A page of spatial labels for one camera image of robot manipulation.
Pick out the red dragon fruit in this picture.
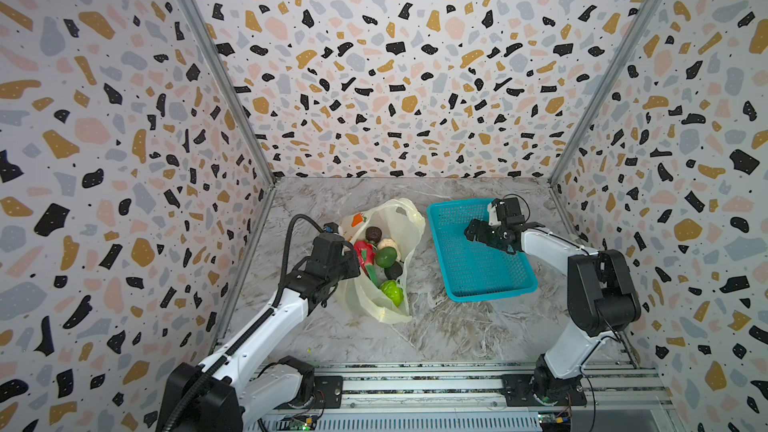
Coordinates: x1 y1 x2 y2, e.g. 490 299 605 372
353 240 376 268

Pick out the dark purple mangosteen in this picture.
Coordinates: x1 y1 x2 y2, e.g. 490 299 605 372
365 226 383 245

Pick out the green lime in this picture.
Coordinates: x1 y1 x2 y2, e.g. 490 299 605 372
375 247 398 269

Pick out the dark avocado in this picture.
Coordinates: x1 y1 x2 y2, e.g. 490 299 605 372
384 261 403 281

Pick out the bright green custard apple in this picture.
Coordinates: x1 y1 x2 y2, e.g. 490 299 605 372
380 280 405 307

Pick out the cream plastic bag orange print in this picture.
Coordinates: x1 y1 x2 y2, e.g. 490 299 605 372
338 198 426 325

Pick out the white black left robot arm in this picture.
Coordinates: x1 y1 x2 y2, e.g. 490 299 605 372
156 232 360 431

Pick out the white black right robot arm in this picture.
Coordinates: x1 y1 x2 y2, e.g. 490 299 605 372
464 194 641 407

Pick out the teal plastic basket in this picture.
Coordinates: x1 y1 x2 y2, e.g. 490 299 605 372
427 198 538 303

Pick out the green circuit board left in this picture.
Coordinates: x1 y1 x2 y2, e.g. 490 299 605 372
278 415 317 431

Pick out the green circuit board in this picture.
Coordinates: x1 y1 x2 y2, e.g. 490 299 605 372
278 415 317 431
537 413 572 432

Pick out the green circuit board right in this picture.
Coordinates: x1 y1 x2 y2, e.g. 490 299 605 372
537 413 572 432

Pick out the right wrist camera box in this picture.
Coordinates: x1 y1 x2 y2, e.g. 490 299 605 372
487 199 501 227

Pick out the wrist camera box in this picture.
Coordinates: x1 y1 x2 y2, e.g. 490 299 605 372
487 199 501 227
323 222 343 235

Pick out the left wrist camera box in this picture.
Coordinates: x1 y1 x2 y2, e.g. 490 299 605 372
323 222 343 235

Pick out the black corrugated cable conduit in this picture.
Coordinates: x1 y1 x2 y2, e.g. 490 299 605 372
158 213 328 432

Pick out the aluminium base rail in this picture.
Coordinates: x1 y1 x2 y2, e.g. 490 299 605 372
246 361 684 431

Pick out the aluminium right corner post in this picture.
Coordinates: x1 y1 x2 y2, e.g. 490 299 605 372
548 0 663 189

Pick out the aluminium corner post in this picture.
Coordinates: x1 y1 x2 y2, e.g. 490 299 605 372
548 0 663 189
177 0 276 190

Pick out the aluminium left corner post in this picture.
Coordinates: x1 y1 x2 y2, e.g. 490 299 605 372
177 0 276 190

